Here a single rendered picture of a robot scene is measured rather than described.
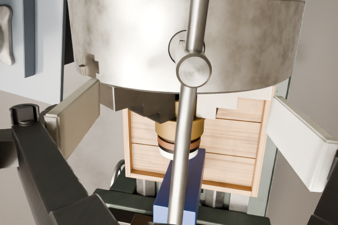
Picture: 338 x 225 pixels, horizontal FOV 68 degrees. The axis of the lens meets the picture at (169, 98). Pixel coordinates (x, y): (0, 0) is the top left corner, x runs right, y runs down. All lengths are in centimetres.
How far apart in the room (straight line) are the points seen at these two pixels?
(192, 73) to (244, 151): 53
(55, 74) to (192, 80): 79
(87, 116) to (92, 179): 196
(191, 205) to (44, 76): 66
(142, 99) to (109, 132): 151
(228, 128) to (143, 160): 26
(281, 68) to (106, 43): 19
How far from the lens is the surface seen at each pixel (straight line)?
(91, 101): 18
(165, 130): 40
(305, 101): 161
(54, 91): 94
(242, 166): 70
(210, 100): 38
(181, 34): 23
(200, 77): 15
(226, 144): 66
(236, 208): 80
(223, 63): 25
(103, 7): 26
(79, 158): 208
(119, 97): 31
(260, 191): 118
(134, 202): 81
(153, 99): 35
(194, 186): 54
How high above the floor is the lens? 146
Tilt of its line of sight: 67 degrees down
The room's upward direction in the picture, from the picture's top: 146 degrees counter-clockwise
